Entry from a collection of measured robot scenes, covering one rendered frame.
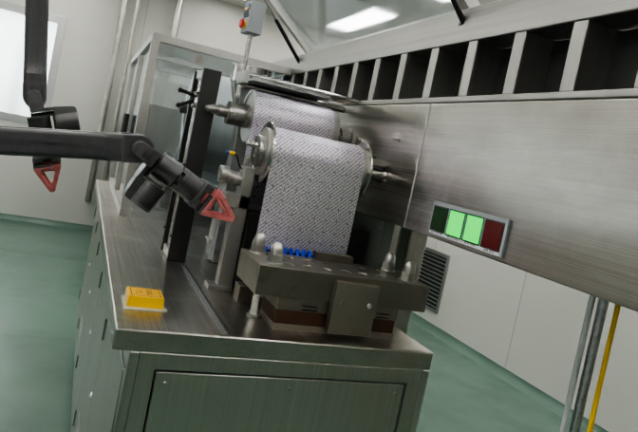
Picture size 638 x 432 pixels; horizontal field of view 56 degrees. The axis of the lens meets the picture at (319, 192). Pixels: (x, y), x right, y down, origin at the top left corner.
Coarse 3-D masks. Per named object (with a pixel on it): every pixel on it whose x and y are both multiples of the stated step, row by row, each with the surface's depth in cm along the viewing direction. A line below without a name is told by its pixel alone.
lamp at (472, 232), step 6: (468, 216) 118; (474, 216) 116; (468, 222) 117; (474, 222) 116; (480, 222) 114; (468, 228) 117; (474, 228) 115; (480, 228) 113; (468, 234) 117; (474, 234) 115; (468, 240) 116; (474, 240) 115
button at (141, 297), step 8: (128, 288) 121; (136, 288) 122; (144, 288) 123; (128, 296) 116; (136, 296) 116; (144, 296) 117; (152, 296) 118; (160, 296) 119; (128, 304) 116; (136, 304) 116; (144, 304) 117; (152, 304) 118; (160, 304) 118
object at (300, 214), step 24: (288, 192) 139; (312, 192) 141; (336, 192) 143; (264, 216) 137; (288, 216) 140; (312, 216) 142; (336, 216) 144; (288, 240) 140; (312, 240) 143; (336, 240) 145
